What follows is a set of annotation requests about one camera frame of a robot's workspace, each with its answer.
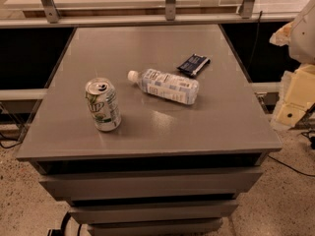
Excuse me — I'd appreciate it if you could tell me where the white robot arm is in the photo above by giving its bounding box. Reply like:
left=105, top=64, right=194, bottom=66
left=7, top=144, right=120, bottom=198
left=270, top=0, right=315, bottom=131

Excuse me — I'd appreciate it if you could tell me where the clear blue-label plastic bottle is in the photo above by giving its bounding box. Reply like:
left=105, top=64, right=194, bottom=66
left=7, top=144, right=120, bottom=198
left=127, top=69, right=199, bottom=105

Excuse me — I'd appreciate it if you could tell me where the dark blue snack packet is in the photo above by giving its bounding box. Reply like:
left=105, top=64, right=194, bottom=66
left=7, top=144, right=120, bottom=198
left=177, top=54, right=211, bottom=78

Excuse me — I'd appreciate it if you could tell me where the grey drawer cabinet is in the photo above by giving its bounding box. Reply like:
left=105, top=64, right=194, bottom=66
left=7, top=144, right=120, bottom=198
left=17, top=25, right=282, bottom=236

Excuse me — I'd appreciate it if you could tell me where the green and silver soda can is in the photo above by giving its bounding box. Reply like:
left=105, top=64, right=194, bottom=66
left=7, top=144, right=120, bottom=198
left=85, top=78, right=121, bottom=132

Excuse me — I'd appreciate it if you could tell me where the top grey drawer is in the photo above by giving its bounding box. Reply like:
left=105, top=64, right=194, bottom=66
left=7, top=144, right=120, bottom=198
left=39, top=166, right=263, bottom=201

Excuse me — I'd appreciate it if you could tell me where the grey drawer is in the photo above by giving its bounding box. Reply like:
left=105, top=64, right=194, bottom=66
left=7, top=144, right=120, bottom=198
left=70, top=200, right=238, bottom=224
left=88, top=218, right=222, bottom=236
left=39, top=166, right=263, bottom=201

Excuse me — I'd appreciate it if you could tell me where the middle grey drawer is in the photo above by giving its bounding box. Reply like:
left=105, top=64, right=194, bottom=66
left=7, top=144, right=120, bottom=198
left=70, top=200, right=238, bottom=224

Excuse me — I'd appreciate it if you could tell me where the bottom grey drawer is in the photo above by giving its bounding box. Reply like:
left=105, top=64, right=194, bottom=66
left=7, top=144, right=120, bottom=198
left=88, top=218, right=222, bottom=236

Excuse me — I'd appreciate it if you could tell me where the black floor cable right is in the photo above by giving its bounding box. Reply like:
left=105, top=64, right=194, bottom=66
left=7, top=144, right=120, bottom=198
left=267, top=154, right=315, bottom=178

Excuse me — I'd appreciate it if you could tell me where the black hanging cable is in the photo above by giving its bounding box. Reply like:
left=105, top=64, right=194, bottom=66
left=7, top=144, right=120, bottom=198
left=247, top=10, right=264, bottom=71

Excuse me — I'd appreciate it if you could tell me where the metal railing frame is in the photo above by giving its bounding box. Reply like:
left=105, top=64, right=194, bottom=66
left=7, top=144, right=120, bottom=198
left=0, top=0, right=299, bottom=29

